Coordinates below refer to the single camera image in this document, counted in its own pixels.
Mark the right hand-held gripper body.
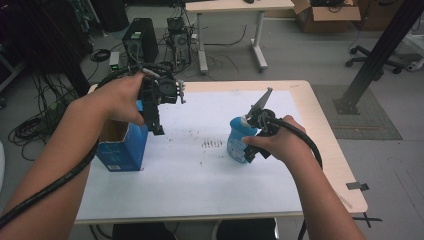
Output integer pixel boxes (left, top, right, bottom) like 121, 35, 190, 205
245, 86, 280, 138

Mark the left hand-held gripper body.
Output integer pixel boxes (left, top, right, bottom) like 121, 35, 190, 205
138, 73, 187, 108

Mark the blue bottle with white cap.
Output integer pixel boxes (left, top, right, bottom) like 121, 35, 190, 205
226, 114, 260, 165

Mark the blue cardboard box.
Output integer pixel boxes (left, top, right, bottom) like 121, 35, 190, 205
95, 99, 150, 173

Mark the person's right hand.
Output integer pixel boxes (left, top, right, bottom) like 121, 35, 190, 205
242, 114, 316, 168

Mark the person's left hand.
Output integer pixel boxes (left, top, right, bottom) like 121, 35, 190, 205
68, 72, 148, 127

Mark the open grey computer case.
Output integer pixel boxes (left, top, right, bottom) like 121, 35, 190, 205
166, 16, 193, 68

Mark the small white device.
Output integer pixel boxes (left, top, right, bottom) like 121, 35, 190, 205
108, 50, 121, 72

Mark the black computer tower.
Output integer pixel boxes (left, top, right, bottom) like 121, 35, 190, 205
121, 17, 160, 65

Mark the white table mat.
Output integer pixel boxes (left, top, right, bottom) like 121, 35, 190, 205
76, 89, 305, 222

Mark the light wooden table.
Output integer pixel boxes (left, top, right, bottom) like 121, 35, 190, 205
74, 79, 369, 225

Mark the person's leg in dark pants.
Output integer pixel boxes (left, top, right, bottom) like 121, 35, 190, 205
216, 218, 280, 240
111, 221, 178, 240

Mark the black tape strip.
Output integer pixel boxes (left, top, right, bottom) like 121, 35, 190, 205
345, 181, 370, 192

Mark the grey floor mat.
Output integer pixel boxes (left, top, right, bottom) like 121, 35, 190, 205
311, 84, 404, 141

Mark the white desk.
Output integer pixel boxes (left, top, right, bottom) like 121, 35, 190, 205
184, 0, 296, 75

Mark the black tape cross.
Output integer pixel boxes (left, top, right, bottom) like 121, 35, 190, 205
352, 212, 384, 229

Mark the open brown cardboard box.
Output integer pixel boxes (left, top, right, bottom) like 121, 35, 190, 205
292, 0, 362, 34

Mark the black metal stand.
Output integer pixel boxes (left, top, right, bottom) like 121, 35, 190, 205
332, 0, 424, 116

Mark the black office chair base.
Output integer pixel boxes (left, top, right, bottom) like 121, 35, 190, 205
344, 44, 406, 75

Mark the right hand-held gripper black cable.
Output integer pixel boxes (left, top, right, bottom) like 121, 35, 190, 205
263, 114, 324, 240

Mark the hand-held gripper black cable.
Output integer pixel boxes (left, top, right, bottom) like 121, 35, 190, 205
263, 114, 324, 240
0, 63, 176, 231

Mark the coiled black cable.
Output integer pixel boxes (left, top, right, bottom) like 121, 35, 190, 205
89, 48, 112, 63

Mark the black cable on floor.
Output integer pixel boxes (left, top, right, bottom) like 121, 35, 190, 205
203, 24, 249, 48

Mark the bundle of black cables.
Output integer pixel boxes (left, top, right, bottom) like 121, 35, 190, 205
8, 72, 78, 162

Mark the left hand-held gripper black cable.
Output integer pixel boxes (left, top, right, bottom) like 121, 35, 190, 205
0, 63, 176, 231

